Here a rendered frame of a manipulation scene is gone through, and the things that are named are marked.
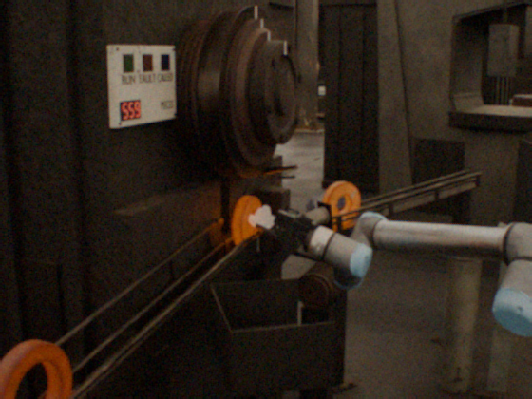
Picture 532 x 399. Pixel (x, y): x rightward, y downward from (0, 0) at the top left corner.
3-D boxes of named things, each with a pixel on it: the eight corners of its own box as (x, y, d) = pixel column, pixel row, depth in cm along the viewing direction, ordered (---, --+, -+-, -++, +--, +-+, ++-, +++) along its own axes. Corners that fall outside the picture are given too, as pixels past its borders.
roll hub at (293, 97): (248, 150, 165) (248, 39, 159) (286, 138, 190) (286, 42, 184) (268, 151, 163) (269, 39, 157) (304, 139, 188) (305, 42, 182)
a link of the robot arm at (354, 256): (360, 285, 180) (362, 273, 171) (320, 267, 184) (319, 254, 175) (373, 256, 183) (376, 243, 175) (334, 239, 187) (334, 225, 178)
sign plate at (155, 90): (109, 127, 140) (106, 45, 136) (169, 117, 164) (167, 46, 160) (118, 128, 139) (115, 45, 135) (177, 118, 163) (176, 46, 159)
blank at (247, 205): (230, 201, 180) (240, 202, 179) (253, 190, 194) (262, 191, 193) (231, 255, 184) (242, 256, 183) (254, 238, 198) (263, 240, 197)
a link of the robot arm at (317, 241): (327, 256, 186) (316, 265, 177) (312, 249, 187) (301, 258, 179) (336, 228, 183) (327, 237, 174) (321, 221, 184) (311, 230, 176)
